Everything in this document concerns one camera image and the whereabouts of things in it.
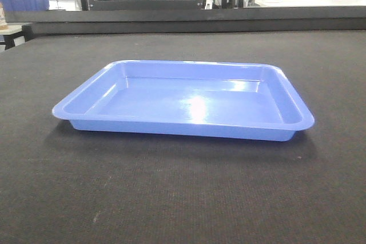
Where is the blue plastic tray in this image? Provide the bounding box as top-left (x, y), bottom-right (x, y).
top-left (52, 60), bottom-right (315, 141)

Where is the white background desk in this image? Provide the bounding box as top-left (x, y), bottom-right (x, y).
top-left (244, 0), bottom-right (365, 7)

